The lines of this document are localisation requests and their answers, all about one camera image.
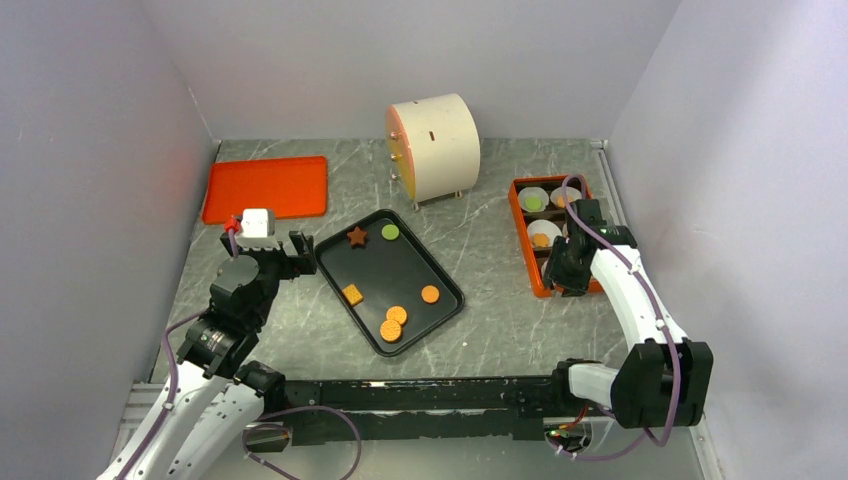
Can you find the white paper cup back left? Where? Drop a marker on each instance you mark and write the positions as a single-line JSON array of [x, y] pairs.
[[538, 191]]

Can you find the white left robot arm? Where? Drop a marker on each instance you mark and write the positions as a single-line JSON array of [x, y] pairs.
[[212, 391]]

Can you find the white paper cup back right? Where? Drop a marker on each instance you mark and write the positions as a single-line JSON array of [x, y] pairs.
[[575, 193]]

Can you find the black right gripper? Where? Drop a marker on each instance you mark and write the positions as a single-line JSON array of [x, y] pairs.
[[554, 273]]

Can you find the white paper cup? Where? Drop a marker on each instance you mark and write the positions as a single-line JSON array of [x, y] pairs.
[[552, 230], [538, 191], [575, 193]]

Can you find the plain green round cookie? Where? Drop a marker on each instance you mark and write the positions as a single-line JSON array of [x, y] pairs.
[[390, 232]]

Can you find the orange tray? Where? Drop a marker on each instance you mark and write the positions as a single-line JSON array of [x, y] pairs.
[[294, 187]]

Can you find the orange flower cookie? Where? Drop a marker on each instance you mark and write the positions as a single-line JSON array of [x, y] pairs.
[[540, 240]]

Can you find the round cream toy oven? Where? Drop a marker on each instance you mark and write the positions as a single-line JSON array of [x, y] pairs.
[[435, 146]]

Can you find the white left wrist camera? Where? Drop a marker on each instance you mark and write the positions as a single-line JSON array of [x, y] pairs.
[[254, 229]]

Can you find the white paper cup middle left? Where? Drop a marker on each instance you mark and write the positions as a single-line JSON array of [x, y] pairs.
[[552, 230]]

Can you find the plain orange round cookie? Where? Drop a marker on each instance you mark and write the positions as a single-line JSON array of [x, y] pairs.
[[430, 294]]

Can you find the brown star cookie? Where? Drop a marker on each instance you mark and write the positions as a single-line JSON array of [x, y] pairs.
[[357, 237]]

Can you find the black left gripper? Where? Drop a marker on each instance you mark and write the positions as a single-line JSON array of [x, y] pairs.
[[303, 245]]

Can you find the black baking tray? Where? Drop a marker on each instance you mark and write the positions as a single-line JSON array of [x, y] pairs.
[[389, 273]]

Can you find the orange cookie box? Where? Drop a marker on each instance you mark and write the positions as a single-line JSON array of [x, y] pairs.
[[535, 258]]

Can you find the square waffle cookie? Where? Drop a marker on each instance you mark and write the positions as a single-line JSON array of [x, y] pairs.
[[352, 295]]

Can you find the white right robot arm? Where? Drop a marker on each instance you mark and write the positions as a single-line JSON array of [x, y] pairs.
[[664, 379]]

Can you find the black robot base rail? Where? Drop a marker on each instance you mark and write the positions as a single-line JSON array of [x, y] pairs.
[[523, 408]]

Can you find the round orange cookie front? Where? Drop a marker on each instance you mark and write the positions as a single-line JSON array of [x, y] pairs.
[[390, 331]]

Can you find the green sandwich cookie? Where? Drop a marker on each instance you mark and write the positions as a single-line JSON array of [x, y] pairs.
[[533, 203]]

